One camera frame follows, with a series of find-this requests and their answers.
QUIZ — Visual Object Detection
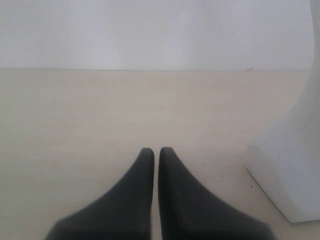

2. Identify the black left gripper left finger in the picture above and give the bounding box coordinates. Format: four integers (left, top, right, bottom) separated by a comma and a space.
46, 148, 155, 240

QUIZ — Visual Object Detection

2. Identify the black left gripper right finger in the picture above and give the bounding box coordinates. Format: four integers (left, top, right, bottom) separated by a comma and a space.
158, 147, 274, 240

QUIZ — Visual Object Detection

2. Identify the white mannequin head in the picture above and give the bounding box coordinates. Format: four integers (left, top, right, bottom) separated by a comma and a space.
246, 0, 320, 223

